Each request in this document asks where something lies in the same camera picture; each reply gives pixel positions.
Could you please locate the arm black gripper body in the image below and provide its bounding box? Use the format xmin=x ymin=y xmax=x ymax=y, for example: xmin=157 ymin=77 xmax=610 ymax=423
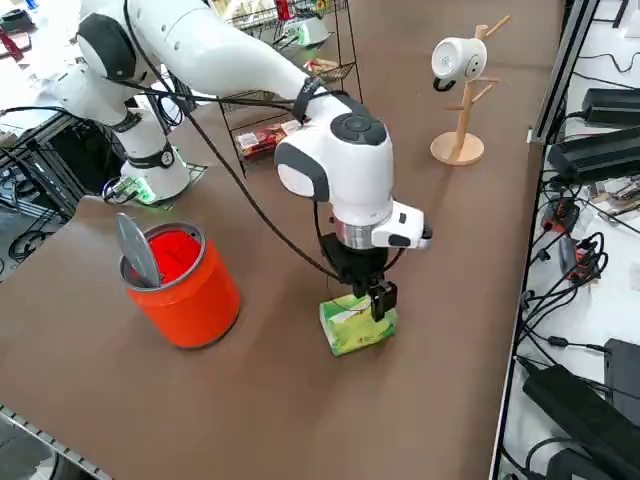
xmin=319 ymin=232 xmax=396 ymax=289

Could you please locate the green tissue pack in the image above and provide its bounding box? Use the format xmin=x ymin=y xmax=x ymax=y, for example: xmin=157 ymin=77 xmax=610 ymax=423
xmin=318 ymin=294 xmax=400 ymax=358

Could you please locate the orange round bin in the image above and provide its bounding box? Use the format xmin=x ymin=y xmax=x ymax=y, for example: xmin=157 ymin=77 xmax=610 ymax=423
xmin=119 ymin=221 xmax=242 ymax=350

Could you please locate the red biscuit pack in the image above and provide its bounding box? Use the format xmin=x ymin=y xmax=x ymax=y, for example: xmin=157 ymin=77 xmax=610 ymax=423
xmin=234 ymin=127 xmax=289 ymax=160

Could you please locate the grey round bin lid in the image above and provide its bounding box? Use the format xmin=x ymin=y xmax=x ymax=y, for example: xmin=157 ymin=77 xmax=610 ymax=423
xmin=114 ymin=212 xmax=164 ymax=290

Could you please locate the wooden mug tree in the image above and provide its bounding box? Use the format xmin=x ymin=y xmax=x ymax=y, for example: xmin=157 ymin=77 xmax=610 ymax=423
xmin=429 ymin=14 xmax=512 ymax=166

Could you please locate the red black plug adapter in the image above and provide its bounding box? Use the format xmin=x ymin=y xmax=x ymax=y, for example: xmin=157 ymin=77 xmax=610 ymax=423
xmin=569 ymin=238 xmax=610 ymax=287
xmin=543 ymin=197 xmax=581 ymax=234

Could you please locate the wrapped sandwich packet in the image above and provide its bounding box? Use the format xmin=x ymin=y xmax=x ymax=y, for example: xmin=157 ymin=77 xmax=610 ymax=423
xmin=303 ymin=58 xmax=341 ymax=81

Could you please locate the long black power brick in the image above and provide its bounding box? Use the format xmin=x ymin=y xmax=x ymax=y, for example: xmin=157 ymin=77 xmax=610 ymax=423
xmin=522 ymin=363 xmax=640 ymax=474

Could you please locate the white mug with face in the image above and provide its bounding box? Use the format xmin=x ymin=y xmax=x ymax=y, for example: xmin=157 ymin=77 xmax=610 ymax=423
xmin=430 ymin=36 xmax=489 ymax=94

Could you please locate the black flat box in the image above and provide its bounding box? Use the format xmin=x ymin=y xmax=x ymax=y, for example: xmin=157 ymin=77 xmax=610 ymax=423
xmin=603 ymin=337 xmax=640 ymax=416

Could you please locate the yellow snack packet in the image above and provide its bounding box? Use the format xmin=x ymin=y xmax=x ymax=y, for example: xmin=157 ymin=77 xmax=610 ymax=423
xmin=214 ymin=0 xmax=279 ymax=24

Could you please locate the black equipment cart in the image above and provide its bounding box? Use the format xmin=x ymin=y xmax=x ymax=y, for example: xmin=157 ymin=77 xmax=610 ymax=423
xmin=0 ymin=107 xmax=126 ymax=221

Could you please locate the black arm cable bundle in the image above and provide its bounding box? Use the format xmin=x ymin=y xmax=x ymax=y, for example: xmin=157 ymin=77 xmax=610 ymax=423
xmin=119 ymin=0 xmax=401 ymax=289

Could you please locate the black cable with ferrite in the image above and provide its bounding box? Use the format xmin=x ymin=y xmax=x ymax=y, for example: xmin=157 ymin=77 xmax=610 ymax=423
xmin=517 ymin=333 xmax=609 ymax=354

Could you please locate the black wire shelf rack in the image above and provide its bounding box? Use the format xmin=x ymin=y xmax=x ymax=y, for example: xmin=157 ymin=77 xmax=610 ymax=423
xmin=219 ymin=0 xmax=369 ymax=180

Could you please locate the aluminium frame post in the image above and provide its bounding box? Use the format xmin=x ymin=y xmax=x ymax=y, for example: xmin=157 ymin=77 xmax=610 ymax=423
xmin=527 ymin=0 xmax=601 ymax=145

